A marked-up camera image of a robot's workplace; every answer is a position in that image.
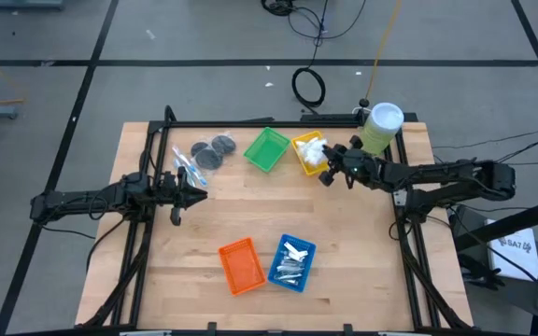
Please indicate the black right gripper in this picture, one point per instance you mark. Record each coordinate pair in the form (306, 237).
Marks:
(360, 168)

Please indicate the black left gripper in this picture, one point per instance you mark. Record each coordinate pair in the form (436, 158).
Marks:
(173, 193)

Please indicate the bagged blue white toothbrush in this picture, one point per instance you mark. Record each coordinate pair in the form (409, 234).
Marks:
(190, 165)
(176, 163)

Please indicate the bagged black round disc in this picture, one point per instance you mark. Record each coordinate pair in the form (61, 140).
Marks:
(208, 159)
(223, 144)
(199, 148)

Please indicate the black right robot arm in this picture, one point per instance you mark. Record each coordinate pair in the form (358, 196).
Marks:
(437, 172)

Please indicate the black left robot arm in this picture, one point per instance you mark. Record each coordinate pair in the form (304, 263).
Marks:
(77, 198)

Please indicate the yellow plastic basket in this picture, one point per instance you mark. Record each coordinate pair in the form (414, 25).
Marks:
(311, 169)

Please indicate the green disinfecting wipes canister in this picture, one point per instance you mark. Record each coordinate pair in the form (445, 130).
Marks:
(383, 126)

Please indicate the green plastic basket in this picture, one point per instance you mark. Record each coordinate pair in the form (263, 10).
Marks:
(267, 149)

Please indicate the orange plastic basket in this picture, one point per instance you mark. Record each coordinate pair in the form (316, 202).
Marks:
(242, 266)

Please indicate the blue plastic basket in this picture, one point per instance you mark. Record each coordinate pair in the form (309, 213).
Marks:
(273, 273)

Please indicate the black table edge clamp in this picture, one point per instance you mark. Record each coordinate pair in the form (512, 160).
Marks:
(348, 329)
(212, 328)

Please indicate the black gantry beam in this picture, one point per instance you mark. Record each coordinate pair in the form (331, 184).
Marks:
(507, 226)

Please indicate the white box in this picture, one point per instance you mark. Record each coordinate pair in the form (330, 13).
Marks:
(516, 252)

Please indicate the black aluminium table frame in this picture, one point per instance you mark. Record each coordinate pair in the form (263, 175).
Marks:
(269, 124)

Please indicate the silver metal bracket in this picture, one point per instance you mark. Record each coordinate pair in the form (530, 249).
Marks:
(400, 198)

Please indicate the grey blue base plate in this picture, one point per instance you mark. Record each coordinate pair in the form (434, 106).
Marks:
(21, 4)

